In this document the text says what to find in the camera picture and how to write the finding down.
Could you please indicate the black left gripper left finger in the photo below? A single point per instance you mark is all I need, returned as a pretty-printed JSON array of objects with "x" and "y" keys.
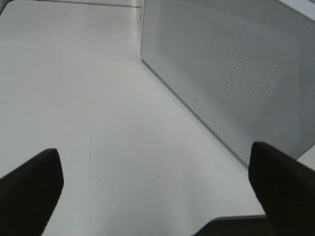
[{"x": 29, "y": 195}]

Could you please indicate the white microwave door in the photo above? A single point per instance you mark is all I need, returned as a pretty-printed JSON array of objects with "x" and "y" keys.
[{"x": 221, "y": 73}]

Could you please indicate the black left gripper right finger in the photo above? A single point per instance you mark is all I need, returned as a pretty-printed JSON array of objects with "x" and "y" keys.
[{"x": 285, "y": 189}]

